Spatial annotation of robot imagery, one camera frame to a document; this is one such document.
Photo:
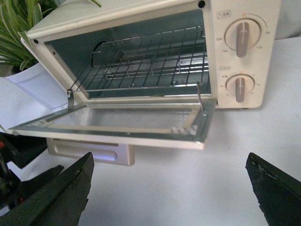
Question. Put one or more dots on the right gripper black finger camera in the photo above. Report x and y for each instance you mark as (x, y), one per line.
(278, 193)

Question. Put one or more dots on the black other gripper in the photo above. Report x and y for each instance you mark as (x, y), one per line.
(52, 198)

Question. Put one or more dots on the oven glass door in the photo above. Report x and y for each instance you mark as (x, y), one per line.
(111, 131)

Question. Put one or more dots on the cream Toshiba toaster oven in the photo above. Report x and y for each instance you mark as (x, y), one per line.
(64, 40)

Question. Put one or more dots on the white plastic flower pot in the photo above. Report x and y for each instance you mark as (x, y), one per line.
(27, 95)

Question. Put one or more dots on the lower timer knob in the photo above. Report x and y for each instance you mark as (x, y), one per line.
(240, 85)

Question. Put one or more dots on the upper temperature knob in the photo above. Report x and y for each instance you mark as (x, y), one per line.
(241, 35)

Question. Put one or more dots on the green striped spider plant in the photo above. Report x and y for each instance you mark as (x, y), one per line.
(16, 18)

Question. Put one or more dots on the metal wire oven rack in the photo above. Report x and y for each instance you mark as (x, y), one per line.
(160, 64)

